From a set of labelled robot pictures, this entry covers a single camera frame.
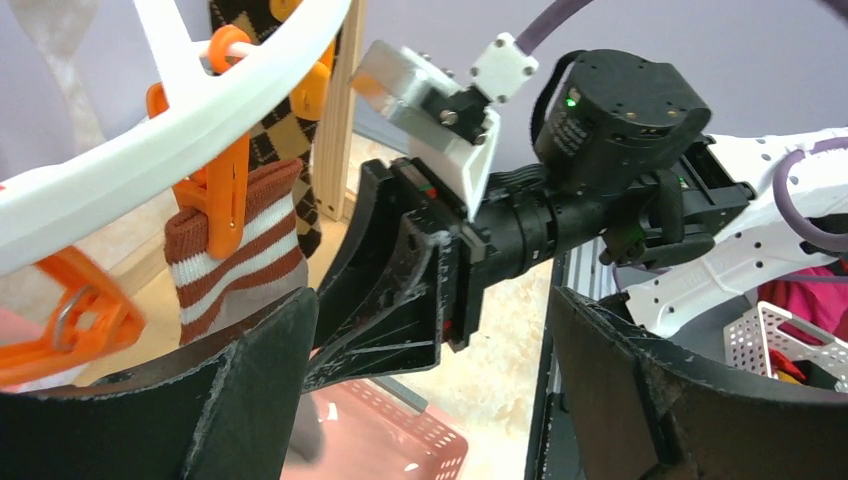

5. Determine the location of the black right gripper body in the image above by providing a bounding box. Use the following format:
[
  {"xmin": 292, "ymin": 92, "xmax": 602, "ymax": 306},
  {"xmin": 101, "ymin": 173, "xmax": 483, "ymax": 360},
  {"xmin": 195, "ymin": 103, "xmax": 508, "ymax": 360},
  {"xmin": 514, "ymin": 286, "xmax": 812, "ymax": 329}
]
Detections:
[{"xmin": 390, "ymin": 157, "xmax": 606, "ymax": 351}]

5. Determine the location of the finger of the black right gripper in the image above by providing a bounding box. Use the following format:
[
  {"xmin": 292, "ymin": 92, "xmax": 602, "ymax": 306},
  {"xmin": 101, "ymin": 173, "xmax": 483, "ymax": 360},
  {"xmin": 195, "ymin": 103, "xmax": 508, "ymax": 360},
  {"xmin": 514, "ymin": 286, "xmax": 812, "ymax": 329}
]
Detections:
[
  {"xmin": 314, "ymin": 158, "xmax": 414, "ymax": 352},
  {"xmin": 304, "ymin": 225, "xmax": 452, "ymax": 392}
]

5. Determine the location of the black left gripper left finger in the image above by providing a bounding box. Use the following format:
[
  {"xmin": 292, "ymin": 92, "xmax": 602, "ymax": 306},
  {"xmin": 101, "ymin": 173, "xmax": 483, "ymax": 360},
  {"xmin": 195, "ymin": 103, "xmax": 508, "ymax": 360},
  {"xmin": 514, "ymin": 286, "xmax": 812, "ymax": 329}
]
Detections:
[{"xmin": 1, "ymin": 288, "xmax": 318, "ymax": 479}]

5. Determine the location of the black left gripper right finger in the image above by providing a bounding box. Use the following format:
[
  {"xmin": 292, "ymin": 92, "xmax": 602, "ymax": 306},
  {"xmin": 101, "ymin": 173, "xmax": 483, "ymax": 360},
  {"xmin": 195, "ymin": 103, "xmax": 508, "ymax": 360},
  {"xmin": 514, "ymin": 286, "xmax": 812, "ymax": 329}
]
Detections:
[{"xmin": 549, "ymin": 287, "xmax": 847, "ymax": 479}]

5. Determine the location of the pink plastic basket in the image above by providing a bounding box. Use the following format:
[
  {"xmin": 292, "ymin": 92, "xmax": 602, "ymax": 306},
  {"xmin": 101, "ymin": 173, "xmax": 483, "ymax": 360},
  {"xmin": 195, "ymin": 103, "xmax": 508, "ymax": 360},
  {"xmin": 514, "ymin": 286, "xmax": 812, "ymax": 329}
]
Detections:
[{"xmin": 281, "ymin": 377, "xmax": 469, "ymax": 480}]

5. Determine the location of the grey sock striped cuff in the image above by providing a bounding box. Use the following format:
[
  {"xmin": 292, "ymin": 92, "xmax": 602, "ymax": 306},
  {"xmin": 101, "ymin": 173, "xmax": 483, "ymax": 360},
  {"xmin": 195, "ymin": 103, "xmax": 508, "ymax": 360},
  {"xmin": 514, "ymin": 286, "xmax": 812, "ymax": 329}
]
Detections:
[{"xmin": 164, "ymin": 159, "xmax": 314, "ymax": 479}]

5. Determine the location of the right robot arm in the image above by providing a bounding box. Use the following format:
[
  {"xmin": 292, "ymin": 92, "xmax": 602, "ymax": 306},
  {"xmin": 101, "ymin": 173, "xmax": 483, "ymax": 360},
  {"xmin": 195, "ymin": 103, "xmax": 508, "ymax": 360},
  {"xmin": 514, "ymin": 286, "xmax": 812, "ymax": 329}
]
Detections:
[{"xmin": 303, "ymin": 49, "xmax": 756, "ymax": 392}]

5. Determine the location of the wooden hanger rack stand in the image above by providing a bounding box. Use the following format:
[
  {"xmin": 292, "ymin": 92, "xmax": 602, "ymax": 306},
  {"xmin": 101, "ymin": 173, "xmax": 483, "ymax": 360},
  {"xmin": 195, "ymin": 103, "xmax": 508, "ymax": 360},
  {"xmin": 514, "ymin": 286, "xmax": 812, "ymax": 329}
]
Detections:
[{"xmin": 75, "ymin": 1, "xmax": 367, "ymax": 386}]

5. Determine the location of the white round clip hanger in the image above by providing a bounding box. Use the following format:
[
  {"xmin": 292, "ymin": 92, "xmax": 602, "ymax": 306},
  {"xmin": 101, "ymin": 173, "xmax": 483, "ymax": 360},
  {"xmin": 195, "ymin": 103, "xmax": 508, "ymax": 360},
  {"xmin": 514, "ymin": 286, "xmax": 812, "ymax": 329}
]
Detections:
[{"xmin": 1, "ymin": 0, "xmax": 350, "ymax": 274}]

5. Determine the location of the white perforated storage basket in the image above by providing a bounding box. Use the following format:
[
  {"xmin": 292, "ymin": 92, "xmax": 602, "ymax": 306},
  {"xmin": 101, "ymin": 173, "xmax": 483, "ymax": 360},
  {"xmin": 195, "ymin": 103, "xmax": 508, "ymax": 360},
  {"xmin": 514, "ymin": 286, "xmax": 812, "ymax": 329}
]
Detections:
[{"xmin": 723, "ymin": 302, "xmax": 847, "ymax": 393}]

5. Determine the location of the brown argyle sock right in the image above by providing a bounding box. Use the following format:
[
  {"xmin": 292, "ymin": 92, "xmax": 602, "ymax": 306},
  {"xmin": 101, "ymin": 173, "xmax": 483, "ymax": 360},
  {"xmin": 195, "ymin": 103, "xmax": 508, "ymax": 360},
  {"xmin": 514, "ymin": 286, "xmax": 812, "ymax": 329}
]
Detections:
[{"xmin": 208, "ymin": 0, "xmax": 337, "ymax": 257}]

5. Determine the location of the orange clothes peg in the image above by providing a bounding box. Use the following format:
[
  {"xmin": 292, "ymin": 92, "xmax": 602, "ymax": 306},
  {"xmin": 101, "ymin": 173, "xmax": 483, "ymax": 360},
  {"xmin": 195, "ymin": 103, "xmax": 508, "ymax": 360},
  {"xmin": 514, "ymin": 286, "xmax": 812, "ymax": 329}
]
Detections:
[{"xmin": 146, "ymin": 25, "xmax": 251, "ymax": 260}]

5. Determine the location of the white black striped sock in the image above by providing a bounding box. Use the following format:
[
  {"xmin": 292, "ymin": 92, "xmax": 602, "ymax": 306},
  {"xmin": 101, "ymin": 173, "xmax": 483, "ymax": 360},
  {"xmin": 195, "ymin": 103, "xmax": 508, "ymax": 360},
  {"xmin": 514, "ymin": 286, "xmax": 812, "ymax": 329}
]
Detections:
[{"xmin": 10, "ymin": 0, "xmax": 105, "ymax": 153}]

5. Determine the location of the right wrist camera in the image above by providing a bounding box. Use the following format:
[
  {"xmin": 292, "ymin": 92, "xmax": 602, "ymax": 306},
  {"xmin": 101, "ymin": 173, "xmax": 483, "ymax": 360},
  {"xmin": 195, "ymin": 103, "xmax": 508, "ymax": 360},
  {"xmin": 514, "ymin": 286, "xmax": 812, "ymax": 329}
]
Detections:
[{"xmin": 351, "ymin": 33, "xmax": 539, "ymax": 220}]

